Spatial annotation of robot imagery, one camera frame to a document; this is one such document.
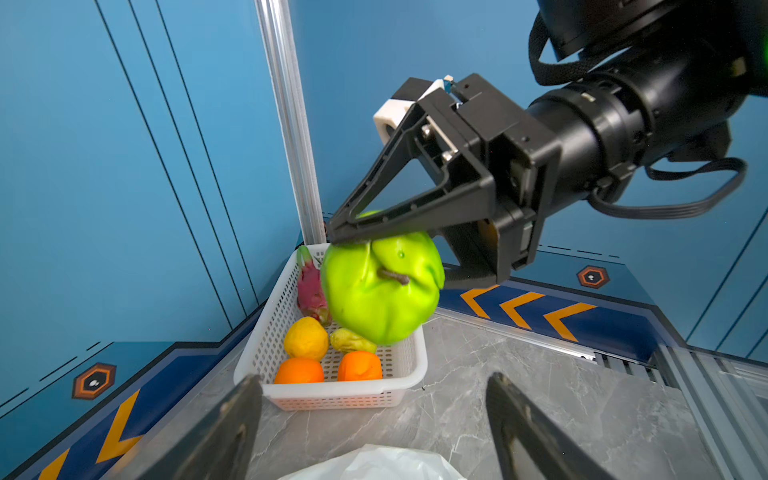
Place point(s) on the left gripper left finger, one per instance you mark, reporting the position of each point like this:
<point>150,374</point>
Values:
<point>220,446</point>

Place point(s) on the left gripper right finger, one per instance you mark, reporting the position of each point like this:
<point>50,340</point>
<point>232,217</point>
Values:
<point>529,445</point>

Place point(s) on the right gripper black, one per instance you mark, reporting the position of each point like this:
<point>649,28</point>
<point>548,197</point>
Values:
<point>485,173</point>

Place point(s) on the orange fruit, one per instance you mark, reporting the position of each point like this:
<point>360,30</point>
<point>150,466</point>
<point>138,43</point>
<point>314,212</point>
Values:
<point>360,366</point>
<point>299,371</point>

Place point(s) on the green leafy fruit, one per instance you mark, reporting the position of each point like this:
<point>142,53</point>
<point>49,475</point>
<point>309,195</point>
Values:
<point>385,289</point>

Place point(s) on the yellow apple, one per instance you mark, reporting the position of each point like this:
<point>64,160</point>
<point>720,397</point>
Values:
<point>308,339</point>

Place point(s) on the white plastic bag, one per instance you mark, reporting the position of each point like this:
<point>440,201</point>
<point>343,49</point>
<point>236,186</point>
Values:
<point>381,462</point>

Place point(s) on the green pear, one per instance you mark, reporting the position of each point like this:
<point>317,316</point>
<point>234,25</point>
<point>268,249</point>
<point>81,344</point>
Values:
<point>345,341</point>

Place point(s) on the red dragon fruit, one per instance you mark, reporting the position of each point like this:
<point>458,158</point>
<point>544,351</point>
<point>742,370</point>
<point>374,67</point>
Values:
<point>311,300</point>

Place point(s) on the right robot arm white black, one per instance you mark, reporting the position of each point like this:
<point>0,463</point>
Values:
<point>570,39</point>

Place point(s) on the white plastic basket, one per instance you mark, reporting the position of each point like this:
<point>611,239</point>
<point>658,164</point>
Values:
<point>404,364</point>

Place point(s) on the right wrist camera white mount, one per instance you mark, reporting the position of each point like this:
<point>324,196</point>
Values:
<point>389,116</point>

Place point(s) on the aluminium front rail frame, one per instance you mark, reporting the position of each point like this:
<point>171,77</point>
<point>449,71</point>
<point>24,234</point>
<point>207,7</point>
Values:
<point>727,398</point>

